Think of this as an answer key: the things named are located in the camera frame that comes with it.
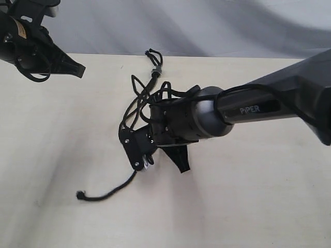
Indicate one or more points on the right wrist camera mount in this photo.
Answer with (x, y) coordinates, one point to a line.
(139, 147)

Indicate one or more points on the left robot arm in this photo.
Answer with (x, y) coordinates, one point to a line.
(5, 18)

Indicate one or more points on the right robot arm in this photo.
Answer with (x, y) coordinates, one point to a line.
(300, 90)

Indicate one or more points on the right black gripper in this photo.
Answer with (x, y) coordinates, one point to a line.
(175, 147)

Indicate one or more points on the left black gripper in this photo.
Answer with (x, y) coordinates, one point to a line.
(32, 51)

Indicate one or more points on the grey metal collar ring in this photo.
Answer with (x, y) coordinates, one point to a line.
(156, 72)

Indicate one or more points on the grey backdrop cloth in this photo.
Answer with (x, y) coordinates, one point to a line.
(272, 29)

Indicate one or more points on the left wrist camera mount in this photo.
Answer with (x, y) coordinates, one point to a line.
(35, 10)

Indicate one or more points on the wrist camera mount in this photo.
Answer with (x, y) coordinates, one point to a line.
(35, 10)
(139, 147)

